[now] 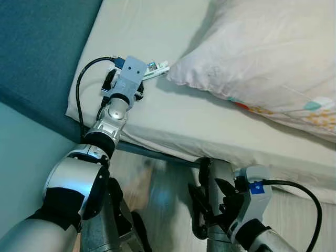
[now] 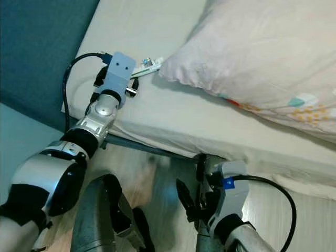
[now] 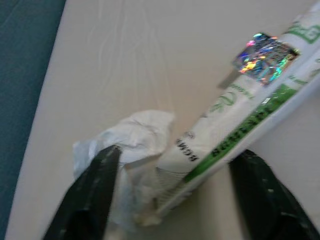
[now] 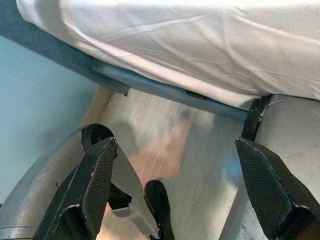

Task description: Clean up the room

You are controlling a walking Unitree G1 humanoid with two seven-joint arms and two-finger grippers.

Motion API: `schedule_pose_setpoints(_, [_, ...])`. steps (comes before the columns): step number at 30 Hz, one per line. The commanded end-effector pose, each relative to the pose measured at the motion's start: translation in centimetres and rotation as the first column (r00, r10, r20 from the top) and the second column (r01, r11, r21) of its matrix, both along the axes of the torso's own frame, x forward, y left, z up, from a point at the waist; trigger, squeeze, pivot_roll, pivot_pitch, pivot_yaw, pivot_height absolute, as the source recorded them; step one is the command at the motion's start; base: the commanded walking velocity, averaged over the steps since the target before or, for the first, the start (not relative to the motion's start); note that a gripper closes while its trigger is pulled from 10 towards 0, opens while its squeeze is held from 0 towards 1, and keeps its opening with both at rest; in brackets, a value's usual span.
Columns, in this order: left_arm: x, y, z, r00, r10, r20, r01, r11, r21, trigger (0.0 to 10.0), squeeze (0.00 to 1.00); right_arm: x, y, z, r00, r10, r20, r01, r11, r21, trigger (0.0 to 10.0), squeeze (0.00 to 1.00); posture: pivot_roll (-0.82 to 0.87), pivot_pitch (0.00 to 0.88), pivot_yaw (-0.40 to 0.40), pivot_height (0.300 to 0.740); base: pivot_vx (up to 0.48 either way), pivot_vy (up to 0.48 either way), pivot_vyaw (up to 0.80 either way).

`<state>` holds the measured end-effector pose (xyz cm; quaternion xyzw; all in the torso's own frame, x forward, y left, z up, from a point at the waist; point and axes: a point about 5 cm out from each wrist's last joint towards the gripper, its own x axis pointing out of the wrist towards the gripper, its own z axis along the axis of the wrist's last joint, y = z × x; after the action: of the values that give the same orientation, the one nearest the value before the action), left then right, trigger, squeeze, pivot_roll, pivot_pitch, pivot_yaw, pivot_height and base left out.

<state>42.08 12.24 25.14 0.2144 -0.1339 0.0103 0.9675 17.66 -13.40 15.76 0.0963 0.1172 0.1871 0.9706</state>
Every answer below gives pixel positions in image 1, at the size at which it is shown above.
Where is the white toothpaste tube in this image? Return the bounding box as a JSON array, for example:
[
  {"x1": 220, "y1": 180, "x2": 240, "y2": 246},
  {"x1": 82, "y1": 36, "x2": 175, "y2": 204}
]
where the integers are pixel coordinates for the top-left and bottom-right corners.
[{"x1": 143, "y1": 60, "x2": 170, "y2": 80}]

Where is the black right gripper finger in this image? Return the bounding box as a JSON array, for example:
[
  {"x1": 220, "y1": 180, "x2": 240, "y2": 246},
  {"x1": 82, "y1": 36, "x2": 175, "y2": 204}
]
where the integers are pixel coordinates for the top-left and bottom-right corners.
[
  {"x1": 188, "y1": 184, "x2": 212, "y2": 240},
  {"x1": 213, "y1": 177, "x2": 237, "y2": 203}
]

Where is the cream sheeted bed mattress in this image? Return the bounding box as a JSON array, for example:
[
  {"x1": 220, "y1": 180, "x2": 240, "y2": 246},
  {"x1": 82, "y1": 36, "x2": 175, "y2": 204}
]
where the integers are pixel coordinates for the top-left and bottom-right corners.
[{"x1": 66, "y1": 0, "x2": 336, "y2": 205}]

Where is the teal upholstered headboard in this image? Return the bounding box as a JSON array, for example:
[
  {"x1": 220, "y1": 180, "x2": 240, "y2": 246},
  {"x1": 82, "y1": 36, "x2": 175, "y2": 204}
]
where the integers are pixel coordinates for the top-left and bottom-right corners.
[{"x1": 0, "y1": 0, "x2": 104, "y2": 143}]

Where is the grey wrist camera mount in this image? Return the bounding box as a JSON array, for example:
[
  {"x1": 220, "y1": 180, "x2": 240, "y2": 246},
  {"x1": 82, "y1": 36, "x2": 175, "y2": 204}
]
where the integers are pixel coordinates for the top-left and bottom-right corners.
[
  {"x1": 231, "y1": 165, "x2": 274, "y2": 238},
  {"x1": 108, "y1": 55, "x2": 148, "y2": 101}
]

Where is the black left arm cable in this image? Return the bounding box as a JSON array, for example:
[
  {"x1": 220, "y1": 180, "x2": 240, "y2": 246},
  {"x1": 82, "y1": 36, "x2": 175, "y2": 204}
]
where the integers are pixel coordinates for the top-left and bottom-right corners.
[{"x1": 76, "y1": 56, "x2": 124, "y2": 138}]

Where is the grey right robot leg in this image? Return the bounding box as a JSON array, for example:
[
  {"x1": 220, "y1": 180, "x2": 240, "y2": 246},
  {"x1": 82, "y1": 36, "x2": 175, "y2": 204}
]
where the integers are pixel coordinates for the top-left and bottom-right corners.
[{"x1": 198, "y1": 157, "x2": 238, "y2": 252}]

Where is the pink patterned pillow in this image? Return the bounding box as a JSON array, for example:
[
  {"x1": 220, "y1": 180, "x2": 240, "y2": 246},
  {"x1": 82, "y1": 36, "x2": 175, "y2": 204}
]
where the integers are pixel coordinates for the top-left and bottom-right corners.
[{"x1": 166, "y1": 0, "x2": 336, "y2": 143}]

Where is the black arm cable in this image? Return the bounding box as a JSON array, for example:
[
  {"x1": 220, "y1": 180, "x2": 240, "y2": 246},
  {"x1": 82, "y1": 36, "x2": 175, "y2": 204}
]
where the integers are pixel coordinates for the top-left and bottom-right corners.
[
  {"x1": 76, "y1": 56, "x2": 124, "y2": 138},
  {"x1": 261, "y1": 179, "x2": 322, "y2": 252}
]

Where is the grey left robot leg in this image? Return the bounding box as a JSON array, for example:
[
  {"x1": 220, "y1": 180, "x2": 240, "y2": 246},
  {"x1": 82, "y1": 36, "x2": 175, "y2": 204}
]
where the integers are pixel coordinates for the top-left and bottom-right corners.
[{"x1": 81, "y1": 177, "x2": 154, "y2": 252}]

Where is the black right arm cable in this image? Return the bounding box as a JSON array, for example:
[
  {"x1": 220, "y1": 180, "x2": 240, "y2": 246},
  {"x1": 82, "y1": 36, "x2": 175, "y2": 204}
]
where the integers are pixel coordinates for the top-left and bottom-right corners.
[{"x1": 261, "y1": 179, "x2": 322, "y2": 252}]

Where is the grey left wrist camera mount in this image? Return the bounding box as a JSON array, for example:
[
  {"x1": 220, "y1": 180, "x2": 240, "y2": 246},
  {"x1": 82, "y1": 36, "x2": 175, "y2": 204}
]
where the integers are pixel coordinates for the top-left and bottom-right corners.
[{"x1": 108, "y1": 55, "x2": 148, "y2": 101}]

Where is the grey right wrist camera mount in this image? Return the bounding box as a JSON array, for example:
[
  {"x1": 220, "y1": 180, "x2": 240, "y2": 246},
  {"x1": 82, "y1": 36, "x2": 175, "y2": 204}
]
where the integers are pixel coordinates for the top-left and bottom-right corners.
[{"x1": 231, "y1": 165, "x2": 274, "y2": 238}]

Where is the grey robot leg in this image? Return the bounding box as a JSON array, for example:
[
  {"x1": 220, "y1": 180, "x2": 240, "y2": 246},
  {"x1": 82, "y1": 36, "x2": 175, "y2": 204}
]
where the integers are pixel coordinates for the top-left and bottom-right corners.
[
  {"x1": 198, "y1": 157, "x2": 238, "y2": 252},
  {"x1": 81, "y1": 177, "x2": 154, "y2": 252}
]

